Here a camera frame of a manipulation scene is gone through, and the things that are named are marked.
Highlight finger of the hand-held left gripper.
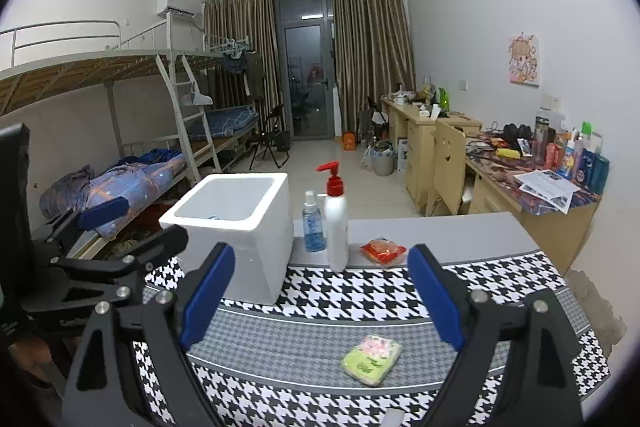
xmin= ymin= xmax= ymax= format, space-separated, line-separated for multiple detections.
xmin=20 ymin=224 xmax=190 ymax=313
xmin=32 ymin=196 xmax=131 ymax=258

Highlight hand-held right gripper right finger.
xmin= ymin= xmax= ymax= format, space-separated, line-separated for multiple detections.
xmin=407 ymin=244 xmax=586 ymax=427

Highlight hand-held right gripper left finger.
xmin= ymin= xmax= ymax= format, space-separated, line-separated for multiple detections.
xmin=60 ymin=241 xmax=236 ymax=427

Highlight white foam box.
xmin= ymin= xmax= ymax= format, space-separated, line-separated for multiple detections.
xmin=159 ymin=173 xmax=295 ymax=306

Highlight person's left forearm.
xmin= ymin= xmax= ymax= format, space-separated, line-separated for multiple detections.
xmin=10 ymin=337 xmax=56 ymax=390

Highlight blue plaid quilt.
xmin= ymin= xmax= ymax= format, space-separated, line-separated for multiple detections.
xmin=40 ymin=149 xmax=193 ymax=238

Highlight purple grey blanket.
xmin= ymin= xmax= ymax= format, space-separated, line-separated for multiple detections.
xmin=39 ymin=164 xmax=96 ymax=220

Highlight red snack packet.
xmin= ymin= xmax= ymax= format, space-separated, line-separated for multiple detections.
xmin=360 ymin=238 xmax=408 ymax=268

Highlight dark blue garment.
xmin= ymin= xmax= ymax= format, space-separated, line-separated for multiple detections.
xmin=120 ymin=148 xmax=168 ymax=168

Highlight green tissue pack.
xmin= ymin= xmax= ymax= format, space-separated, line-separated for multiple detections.
xmin=341 ymin=335 xmax=403 ymax=387

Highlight houndstooth table cloth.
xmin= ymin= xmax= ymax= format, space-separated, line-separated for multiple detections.
xmin=115 ymin=248 xmax=613 ymax=427

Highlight white pump bottle red nozzle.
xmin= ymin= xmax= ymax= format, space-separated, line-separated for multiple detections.
xmin=316 ymin=162 xmax=349 ymax=273

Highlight blue spray bottle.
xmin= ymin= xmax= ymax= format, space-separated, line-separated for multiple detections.
xmin=302 ymin=191 xmax=327 ymax=253

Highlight desk with patterned cover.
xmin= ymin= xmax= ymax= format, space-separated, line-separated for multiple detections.
xmin=462 ymin=132 xmax=601 ymax=275

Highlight wooden chair with smiley cutout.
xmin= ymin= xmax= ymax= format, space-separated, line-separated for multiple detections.
xmin=425 ymin=121 xmax=468 ymax=217

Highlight white metal bunk bed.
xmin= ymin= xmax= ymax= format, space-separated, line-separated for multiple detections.
xmin=0 ymin=19 xmax=226 ymax=258

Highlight grey bin with bags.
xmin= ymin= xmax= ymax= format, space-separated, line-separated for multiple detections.
xmin=362 ymin=139 xmax=396 ymax=176

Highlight bunk bed with plaid mattress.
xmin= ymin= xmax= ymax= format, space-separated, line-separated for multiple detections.
xmin=202 ymin=34 xmax=261 ymax=158

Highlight light wooden desk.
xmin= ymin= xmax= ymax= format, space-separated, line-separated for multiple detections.
xmin=381 ymin=97 xmax=483 ymax=208

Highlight printed paper sheets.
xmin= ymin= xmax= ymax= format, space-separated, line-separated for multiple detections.
xmin=514 ymin=169 xmax=583 ymax=214

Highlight black folding chair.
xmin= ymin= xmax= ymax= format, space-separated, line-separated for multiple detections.
xmin=249 ymin=103 xmax=291 ymax=172

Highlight black headphones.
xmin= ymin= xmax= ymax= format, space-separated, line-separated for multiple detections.
xmin=502 ymin=123 xmax=533 ymax=145

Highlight dark thermos flask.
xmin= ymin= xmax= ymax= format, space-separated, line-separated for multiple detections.
xmin=532 ymin=114 xmax=551 ymax=158

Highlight hanging dark blue clothes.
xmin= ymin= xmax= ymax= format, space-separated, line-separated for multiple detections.
xmin=222 ymin=49 xmax=248 ymax=74

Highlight group of toiletry bottles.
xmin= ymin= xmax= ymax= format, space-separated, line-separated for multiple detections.
xmin=545 ymin=122 xmax=611 ymax=195

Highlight pile of desk clutter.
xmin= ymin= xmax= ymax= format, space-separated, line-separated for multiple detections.
xmin=387 ymin=84 xmax=438 ymax=108

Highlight brown curtain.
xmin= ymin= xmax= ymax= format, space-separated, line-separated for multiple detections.
xmin=331 ymin=0 xmax=417 ymax=142
xmin=202 ymin=0 xmax=283 ymax=142

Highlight white air conditioner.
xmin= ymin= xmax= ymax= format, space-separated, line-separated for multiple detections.
xmin=156 ymin=0 xmax=196 ymax=18

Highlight glass balcony door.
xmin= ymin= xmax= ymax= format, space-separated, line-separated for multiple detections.
xmin=272 ymin=0 xmax=335 ymax=140

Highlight cartoon wall poster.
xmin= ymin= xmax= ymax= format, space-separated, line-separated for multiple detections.
xmin=509 ymin=34 xmax=542 ymax=86

